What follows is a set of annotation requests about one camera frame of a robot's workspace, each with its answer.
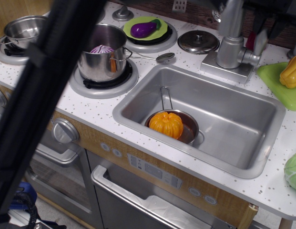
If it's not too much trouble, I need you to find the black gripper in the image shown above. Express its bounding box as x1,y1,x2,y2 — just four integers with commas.
244,0,296,40

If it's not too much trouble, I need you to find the silver faucet lever handle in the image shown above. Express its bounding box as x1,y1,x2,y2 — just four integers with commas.
253,28,268,56

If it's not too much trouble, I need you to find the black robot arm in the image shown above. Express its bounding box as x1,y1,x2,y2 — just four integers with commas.
8,0,296,229

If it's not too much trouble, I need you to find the green cutting board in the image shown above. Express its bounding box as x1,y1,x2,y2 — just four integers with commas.
256,62,296,111

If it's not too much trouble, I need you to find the silver toy faucet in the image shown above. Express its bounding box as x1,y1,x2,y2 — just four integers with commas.
200,0,261,84

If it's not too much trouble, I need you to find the yellow toy bell pepper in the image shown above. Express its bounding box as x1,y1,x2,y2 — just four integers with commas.
279,56,296,89

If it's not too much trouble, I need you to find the steel pot lid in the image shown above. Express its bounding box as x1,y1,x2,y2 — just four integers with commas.
178,30,220,54

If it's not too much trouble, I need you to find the rear right stove burner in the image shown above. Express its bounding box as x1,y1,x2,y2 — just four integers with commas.
125,23,177,53

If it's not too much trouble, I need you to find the stove burner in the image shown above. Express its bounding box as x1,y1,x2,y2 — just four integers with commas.
125,23,177,53
96,9,105,24
69,61,139,99
0,36,29,65

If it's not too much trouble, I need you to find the green round plate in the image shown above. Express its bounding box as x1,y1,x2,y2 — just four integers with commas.
123,16,168,41

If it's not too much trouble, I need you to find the steel spoon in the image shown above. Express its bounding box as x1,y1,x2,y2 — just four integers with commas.
131,52,175,63

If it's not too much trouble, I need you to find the silver toy sink basin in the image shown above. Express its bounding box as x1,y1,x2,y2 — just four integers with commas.
113,65,286,179

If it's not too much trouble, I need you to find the purple toy eggplant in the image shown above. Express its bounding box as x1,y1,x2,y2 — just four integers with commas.
130,19,161,39

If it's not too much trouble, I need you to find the small steel saucepan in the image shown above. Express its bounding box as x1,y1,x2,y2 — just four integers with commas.
144,86,199,145

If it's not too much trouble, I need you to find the orange toy pumpkin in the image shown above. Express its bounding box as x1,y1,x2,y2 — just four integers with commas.
149,112,184,139

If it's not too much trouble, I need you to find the silver rear countertop knob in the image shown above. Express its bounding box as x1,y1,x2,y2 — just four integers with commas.
112,6,134,21

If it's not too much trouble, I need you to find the green toy cabbage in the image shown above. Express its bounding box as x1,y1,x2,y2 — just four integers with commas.
284,153,296,190

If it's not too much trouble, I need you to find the tall steel stock pot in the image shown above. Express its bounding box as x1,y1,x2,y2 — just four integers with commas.
78,23,130,82

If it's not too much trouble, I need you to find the rear left stove burner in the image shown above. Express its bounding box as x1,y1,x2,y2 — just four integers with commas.
96,9,105,24

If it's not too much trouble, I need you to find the purple toy onion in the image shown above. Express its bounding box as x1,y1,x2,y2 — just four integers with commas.
90,44,114,54

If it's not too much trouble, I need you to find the front centre stove burner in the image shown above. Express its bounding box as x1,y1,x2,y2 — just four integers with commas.
69,61,139,99

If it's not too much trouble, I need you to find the dishwasher control panel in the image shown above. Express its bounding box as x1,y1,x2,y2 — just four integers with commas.
127,153,183,189

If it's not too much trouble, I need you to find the toy dishwasher door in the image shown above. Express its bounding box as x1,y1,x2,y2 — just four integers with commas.
87,152,234,229

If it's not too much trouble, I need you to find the silver oven knob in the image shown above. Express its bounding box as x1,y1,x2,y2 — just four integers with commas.
51,117,80,144

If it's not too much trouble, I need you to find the toy oven door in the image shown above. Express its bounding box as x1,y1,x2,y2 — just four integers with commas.
0,104,104,229

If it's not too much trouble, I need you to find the silver far left knob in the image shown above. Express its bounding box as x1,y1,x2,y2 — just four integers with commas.
0,91,7,107

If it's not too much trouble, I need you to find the blue object on floor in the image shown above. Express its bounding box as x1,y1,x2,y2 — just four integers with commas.
9,181,37,212

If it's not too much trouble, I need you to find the white wall outlet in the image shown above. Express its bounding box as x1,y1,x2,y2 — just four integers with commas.
172,0,187,13

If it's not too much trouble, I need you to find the steel two-handled pot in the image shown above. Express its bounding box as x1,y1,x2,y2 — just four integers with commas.
0,15,48,49

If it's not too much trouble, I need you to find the black braided cable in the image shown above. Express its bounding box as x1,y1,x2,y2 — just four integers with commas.
11,192,39,229

